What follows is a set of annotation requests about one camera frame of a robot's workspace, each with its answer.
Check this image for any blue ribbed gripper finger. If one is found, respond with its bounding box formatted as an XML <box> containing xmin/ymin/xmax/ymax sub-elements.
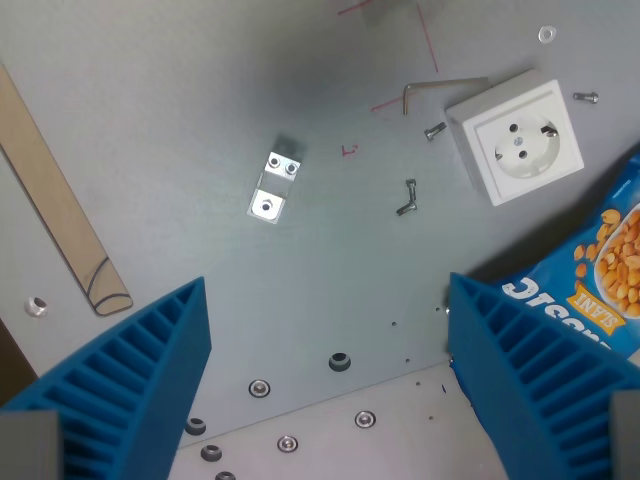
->
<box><xmin>0</xmin><ymin>276</ymin><xmax>213</xmax><ymax>480</ymax></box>
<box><xmin>446</xmin><ymin>271</ymin><xmax>628</xmax><ymax>480</ymax></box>

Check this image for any silver threaded insert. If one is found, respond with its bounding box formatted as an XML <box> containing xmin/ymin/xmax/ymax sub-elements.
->
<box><xmin>23</xmin><ymin>295</ymin><xmax>50</xmax><ymax>319</ymax></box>

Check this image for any blue peanut snack bag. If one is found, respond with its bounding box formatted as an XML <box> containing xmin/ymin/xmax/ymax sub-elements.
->
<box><xmin>500</xmin><ymin>152</ymin><xmax>640</xmax><ymax>360</ymax></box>

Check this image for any wooden flat stick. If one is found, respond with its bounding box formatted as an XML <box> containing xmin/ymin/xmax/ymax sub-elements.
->
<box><xmin>0</xmin><ymin>62</ymin><xmax>135</xmax><ymax>318</ymax></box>

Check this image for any metal allen key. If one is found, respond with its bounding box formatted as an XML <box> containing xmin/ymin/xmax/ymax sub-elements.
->
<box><xmin>402</xmin><ymin>76</ymin><xmax>489</xmax><ymax>116</ymax></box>

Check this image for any white electrical wall socket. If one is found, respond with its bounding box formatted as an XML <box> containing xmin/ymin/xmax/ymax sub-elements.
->
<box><xmin>444</xmin><ymin>68</ymin><xmax>586</xmax><ymax>208</ymax></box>

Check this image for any aluminium angle bracket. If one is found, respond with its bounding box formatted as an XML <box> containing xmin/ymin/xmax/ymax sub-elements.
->
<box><xmin>246</xmin><ymin>133</ymin><xmax>306</xmax><ymax>225</ymax></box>

